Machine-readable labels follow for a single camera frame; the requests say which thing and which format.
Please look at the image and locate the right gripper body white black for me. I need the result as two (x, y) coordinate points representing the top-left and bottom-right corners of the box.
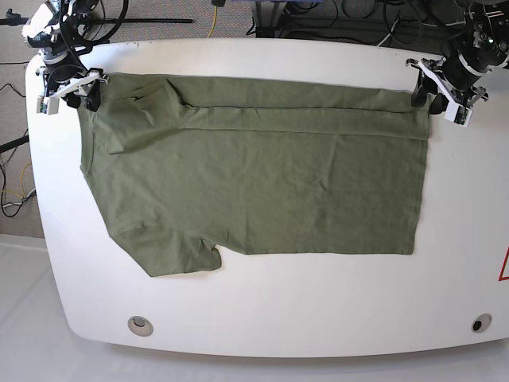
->
(36, 67), (109, 99)

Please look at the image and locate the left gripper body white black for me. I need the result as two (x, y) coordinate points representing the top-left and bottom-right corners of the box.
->
(405, 57), (489, 108)

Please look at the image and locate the olive green T-shirt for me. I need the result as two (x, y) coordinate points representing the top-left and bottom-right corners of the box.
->
(78, 73), (431, 277)

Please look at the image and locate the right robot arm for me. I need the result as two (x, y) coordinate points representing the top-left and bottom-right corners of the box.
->
(21, 0), (129, 115)

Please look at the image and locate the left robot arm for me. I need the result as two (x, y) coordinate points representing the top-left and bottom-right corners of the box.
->
(404, 1), (508, 126)

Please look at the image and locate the black tripod bar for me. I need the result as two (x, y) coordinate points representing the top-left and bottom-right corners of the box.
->
(0, 11), (194, 28)

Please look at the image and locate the black stand leg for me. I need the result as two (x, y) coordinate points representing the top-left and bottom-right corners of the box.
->
(0, 134), (29, 154)

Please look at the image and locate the red triangle sticker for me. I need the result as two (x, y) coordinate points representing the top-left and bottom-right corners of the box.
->
(498, 248), (509, 282)

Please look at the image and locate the right table grommet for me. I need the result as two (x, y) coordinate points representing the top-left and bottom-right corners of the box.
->
(472, 314), (492, 333)

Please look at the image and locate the table grommet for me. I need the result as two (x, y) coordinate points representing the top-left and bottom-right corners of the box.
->
(472, 314), (492, 333)
(127, 316), (153, 337)

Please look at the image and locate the left table grommet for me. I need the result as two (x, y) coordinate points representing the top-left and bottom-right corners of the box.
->
(127, 316), (153, 337)

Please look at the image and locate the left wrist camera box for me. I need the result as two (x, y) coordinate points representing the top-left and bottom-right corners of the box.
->
(445, 103), (472, 127)

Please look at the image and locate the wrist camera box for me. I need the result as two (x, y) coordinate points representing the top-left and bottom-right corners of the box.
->
(445, 103), (472, 127)
(36, 95), (60, 115)

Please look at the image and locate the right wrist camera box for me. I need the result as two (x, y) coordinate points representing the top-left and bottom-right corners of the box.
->
(36, 95), (60, 115)

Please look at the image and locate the yellow floor cable coil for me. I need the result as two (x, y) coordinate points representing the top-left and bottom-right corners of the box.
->
(0, 162), (37, 206)

